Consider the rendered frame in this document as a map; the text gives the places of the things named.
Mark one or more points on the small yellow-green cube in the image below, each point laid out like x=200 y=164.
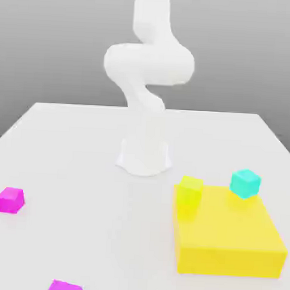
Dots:
x=189 y=197

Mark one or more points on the small cyan cube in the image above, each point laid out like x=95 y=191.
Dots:
x=245 y=183

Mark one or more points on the large yellow box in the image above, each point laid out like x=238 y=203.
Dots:
x=226 y=235

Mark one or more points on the small magenta cube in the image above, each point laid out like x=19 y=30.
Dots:
x=10 y=200
x=64 y=288

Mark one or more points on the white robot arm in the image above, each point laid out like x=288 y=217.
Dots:
x=149 y=63

